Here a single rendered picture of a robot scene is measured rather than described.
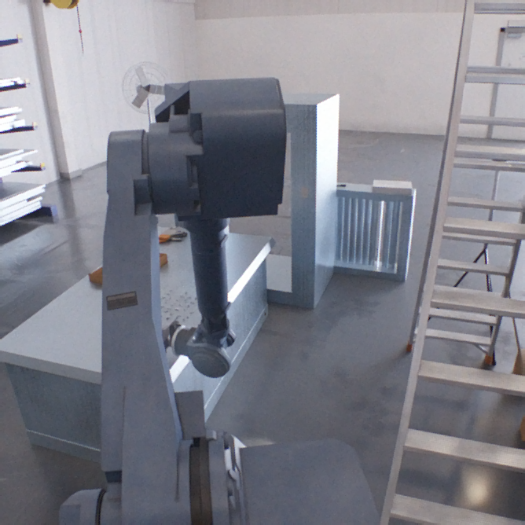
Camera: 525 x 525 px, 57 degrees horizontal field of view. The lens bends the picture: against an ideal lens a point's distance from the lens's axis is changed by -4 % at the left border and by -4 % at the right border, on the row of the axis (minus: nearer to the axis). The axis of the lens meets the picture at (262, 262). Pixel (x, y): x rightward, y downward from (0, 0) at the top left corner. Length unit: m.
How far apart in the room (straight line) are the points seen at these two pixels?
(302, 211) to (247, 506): 2.83
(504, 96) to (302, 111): 8.04
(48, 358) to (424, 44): 9.83
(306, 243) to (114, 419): 2.82
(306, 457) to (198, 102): 0.87
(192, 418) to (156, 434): 0.19
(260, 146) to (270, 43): 10.56
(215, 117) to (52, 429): 2.09
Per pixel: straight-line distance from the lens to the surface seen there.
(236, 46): 12.12
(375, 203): 4.35
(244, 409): 3.02
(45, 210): 6.82
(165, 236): 3.65
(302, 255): 3.79
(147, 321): 1.14
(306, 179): 3.58
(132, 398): 1.09
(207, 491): 1.01
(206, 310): 1.94
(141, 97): 6.89
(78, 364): 2.45
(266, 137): 1.26
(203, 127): 1.25
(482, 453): 1.71
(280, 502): 1.06
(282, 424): 2.93
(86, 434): 2.77
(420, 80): 11.16
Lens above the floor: 2.01
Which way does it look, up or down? 25 degrees down
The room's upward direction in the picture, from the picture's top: 2 degrees counter-clockwise
